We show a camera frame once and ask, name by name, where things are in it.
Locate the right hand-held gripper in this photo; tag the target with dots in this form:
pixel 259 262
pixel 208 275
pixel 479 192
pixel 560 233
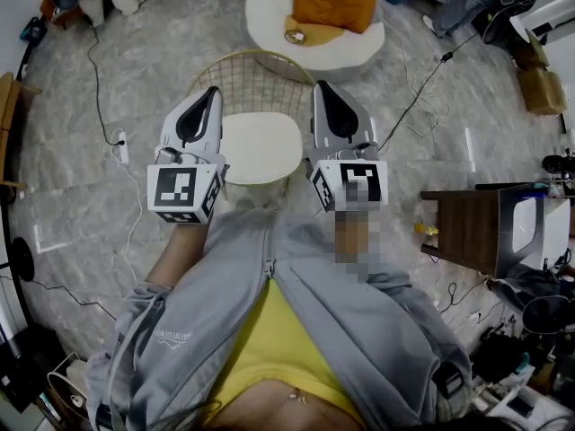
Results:
pixel 359 182

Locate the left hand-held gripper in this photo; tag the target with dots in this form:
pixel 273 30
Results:
pixel 179 191

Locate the white cushion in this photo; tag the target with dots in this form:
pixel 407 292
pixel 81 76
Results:
pixel 262 148

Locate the person's left forearm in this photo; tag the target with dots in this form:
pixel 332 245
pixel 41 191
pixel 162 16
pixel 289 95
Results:
pixel 179 258

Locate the person's right forearm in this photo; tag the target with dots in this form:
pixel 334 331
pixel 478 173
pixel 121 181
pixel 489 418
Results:
pixel 357 245

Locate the white round sofa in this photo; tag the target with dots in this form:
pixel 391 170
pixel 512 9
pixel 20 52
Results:
pixel 359 52

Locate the white power strip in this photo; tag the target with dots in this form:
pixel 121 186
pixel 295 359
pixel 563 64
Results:
pixel 120 146

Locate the mustard cloth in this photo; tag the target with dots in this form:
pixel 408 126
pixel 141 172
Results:
pixel 323 36

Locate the person's white trousers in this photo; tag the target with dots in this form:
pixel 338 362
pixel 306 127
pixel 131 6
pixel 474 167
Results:
pixel 256 205

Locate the orange throw pillow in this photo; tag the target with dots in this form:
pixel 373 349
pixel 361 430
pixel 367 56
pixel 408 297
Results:
pixel 334 0

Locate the small yellow toy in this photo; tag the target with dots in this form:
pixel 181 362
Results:
pixel 432 231
pixel 419 228

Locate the dark wooden side table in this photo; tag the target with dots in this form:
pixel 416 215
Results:
pixel 467 227

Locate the light wooden bench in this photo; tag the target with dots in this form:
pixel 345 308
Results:
pixel 11 119

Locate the teal black device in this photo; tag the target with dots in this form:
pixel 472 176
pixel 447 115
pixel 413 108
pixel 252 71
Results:
pixel 33 29

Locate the person's grey zip jacket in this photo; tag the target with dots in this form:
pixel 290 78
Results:
pixel 359 321

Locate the brown cardboard box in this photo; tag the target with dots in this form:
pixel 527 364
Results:
pixel 543 92
pixel 532 50

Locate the white rounded tray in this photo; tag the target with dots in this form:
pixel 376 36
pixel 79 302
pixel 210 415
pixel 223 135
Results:
pixel 528 227

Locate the black round floor base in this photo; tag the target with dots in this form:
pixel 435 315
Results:
pixel 23 258

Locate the person's yellow shirt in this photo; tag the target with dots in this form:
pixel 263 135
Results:
pixel 274 339

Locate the black clip device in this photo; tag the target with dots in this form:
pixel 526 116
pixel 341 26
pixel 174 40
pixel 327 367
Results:
pixel 448 377

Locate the person's bare midriff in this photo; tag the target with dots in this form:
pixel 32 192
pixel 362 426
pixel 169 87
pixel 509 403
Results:
pixel 278 409

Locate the black box cabinet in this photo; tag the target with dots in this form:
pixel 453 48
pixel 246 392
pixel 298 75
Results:
pixel 24 371

